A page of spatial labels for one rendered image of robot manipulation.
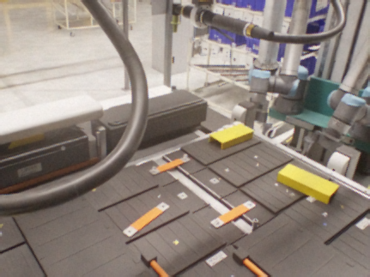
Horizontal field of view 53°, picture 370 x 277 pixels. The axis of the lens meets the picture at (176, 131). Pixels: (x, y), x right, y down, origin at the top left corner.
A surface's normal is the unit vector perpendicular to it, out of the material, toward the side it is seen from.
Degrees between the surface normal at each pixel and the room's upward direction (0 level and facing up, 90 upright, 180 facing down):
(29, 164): 90
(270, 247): 0
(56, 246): 0
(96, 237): 0
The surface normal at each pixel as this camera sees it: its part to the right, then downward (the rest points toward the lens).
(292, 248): 0.04, -0.88
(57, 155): 0.62, 0.40
